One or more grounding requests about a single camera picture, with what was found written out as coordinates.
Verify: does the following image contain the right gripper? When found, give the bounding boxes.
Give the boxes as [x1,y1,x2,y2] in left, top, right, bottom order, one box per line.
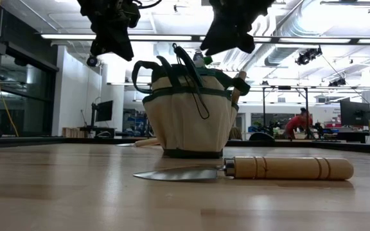
[198,0,276,56]

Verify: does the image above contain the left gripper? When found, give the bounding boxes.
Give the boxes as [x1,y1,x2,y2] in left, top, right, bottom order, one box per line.
[76,0,141,62]

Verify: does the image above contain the green pruning shears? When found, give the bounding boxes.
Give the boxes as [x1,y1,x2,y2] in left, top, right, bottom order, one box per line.
[172,43,211,120]

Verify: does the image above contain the wooden handled garden tool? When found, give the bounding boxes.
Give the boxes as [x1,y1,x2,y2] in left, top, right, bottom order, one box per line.
[231,70,247,105]

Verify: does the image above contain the cream green gardening bag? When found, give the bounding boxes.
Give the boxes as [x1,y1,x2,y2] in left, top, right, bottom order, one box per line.
[131,55,252,160]

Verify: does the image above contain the wide trowel wooden handle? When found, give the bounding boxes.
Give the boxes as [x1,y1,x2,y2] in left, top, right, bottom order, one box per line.
[132,156,355,183]

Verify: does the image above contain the black monitor on arm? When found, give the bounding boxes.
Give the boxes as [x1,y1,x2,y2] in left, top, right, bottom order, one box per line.
[91,99,114,128]

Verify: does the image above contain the ceiling light strip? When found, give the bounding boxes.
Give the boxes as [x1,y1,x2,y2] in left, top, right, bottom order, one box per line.
[40,33,370,45]

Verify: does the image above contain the black track light cluster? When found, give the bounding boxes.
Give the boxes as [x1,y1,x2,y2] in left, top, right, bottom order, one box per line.
[295,46,324,66]

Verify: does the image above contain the wooden crate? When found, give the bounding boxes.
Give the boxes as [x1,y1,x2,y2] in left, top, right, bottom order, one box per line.
[62,126,82,139]

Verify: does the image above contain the person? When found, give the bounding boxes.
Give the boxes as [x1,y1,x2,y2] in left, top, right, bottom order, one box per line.
[284,107,314,141]

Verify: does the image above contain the large black monitor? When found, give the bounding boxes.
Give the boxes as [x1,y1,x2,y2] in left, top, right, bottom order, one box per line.
[339,98,370,127]

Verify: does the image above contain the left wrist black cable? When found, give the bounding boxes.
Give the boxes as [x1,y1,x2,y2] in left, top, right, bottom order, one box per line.
[136,0,163,10]

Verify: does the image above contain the black gantry frame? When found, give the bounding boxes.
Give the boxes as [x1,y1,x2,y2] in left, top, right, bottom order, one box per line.
[261,85,310,139]

